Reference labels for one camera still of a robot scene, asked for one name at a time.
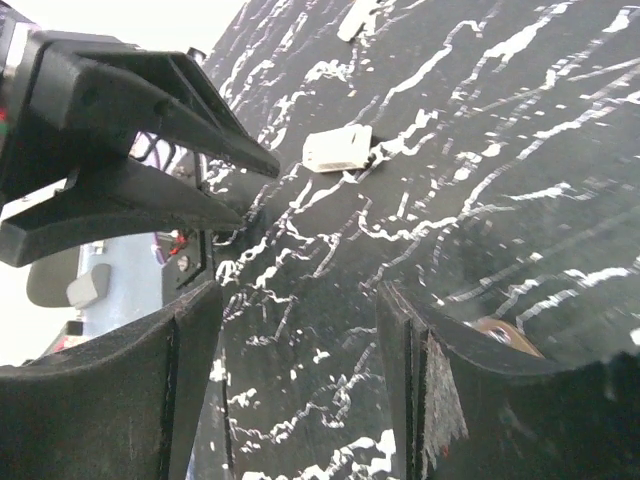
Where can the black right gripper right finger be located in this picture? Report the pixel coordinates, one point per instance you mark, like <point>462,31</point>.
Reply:
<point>467,406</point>

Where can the small white cap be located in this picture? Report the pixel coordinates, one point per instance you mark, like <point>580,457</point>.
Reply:
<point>355,19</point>

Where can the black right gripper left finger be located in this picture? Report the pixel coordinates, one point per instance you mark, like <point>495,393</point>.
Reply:
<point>124,405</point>

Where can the white staple box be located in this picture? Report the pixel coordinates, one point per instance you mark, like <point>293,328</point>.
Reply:
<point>341,149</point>

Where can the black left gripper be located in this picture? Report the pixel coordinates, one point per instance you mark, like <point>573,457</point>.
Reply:
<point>61,109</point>

